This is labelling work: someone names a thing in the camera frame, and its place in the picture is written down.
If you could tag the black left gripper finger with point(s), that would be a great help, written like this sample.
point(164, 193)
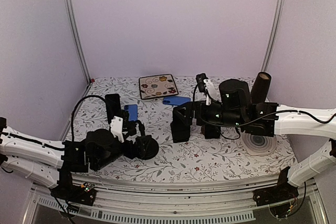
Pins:
point(132, 127)
point(143, 149)

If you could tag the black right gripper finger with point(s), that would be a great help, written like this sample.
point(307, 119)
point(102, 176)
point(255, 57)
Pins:
point(185, 120)
point(184, 109)

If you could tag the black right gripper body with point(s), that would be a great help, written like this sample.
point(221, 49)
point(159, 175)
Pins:
point(210, 118)

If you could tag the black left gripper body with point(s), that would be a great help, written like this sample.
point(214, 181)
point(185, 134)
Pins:
point(130, 152)

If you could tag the black gooseneck round-base phone stand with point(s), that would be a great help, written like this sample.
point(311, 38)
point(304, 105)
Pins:
point(154, 144)

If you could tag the black wedge phone stand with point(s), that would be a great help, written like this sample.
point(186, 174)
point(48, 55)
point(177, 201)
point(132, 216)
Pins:
point(181, 137)

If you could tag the black phone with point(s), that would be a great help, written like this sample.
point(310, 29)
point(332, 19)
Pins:
point(113, 106)
point(211, 132)

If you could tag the round wooden base phone stand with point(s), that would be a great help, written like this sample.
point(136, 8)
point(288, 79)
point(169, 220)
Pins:
point(203, 129)

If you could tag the blue phone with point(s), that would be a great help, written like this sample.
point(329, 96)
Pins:
point(132, 110)
point(176, 100)

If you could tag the black phone front edge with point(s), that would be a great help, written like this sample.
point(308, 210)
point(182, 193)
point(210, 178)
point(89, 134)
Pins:
point(179, 128)

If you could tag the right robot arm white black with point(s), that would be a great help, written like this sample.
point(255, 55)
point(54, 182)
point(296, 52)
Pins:
point(247, 109)

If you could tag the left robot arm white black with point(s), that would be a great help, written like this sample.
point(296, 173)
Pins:
point(52, 163)

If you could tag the square floral ceramic plate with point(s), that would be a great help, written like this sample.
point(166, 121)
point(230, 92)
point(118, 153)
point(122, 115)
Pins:
point(157, 86)

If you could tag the dark brown cylinder cup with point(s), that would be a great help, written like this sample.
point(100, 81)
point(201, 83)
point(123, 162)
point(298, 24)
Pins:
point(260, 88)

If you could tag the round swirl ceramic plate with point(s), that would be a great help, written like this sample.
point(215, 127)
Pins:
point(258, 145)

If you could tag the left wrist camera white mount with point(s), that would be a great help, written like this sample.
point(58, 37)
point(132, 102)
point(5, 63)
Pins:
point(116, 128)

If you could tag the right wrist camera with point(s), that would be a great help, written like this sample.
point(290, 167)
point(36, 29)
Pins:
point(206, 86)

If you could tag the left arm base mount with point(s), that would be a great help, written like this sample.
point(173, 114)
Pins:
point(81, 194)

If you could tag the aluminium front rail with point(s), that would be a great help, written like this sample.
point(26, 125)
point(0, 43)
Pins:
point(227, 201)

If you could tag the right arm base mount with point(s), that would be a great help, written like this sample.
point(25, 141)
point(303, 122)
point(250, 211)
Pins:
point(281, 191)

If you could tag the right aluminium frame post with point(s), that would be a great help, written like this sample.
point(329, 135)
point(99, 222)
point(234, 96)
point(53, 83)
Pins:
point(273, 34)

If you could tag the aluminium frame post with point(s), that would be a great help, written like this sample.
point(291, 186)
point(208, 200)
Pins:
point(76, 38)
point(273, 34)

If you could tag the left aluminium frame post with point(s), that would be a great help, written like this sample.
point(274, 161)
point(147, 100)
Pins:
point(76, 38)

